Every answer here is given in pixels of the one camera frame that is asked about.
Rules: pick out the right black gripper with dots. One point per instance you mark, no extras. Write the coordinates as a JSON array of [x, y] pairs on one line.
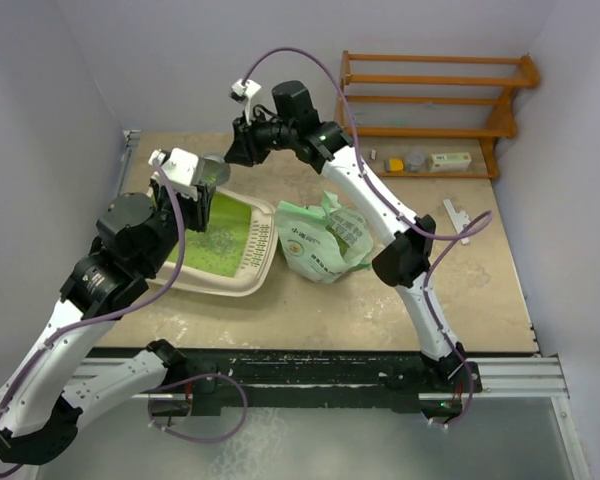
[[244, 150]]

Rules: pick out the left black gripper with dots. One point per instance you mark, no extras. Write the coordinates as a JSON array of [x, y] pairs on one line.
[[198, 208]]

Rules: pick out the silver metal scoop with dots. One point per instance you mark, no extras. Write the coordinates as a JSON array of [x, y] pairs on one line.
[[215, 171]]

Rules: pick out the green cat litter bag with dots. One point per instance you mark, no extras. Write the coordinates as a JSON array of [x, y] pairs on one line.
[[323, 242]]

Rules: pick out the white bag clip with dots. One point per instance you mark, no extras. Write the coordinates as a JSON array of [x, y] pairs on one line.
[[459, 218]]

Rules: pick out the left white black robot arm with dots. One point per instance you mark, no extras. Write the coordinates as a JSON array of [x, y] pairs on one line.
[[41, 412]]

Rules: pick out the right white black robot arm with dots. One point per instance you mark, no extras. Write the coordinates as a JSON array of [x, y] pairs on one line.
[[404, 263]]

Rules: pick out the beige litter box green liner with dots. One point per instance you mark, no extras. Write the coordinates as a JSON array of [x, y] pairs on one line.
[[233, 256]]

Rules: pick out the green white carton box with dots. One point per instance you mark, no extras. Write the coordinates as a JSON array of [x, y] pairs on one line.
[[449, 162]]

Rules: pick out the yellow grey tape measure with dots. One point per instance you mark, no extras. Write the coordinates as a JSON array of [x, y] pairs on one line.
[[393, 165]]

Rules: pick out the clear plastic cup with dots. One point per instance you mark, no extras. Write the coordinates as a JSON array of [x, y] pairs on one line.
[[415, 160]]

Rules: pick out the wooden shoe rack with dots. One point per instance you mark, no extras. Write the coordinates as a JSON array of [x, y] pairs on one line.
[[500, 123]]

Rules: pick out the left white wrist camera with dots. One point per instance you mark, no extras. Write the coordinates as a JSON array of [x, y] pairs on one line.
[[182, 168]]

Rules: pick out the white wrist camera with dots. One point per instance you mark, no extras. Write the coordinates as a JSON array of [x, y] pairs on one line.
[[182, 168], [246, 93]]

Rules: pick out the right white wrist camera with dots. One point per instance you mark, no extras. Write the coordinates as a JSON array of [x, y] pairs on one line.
[[246, 93]]

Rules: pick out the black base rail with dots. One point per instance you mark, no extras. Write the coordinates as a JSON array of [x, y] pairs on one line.
[[402, 382]]

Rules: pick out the aluminium frame rail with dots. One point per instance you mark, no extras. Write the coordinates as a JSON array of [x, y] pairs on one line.
[[500, 377]]

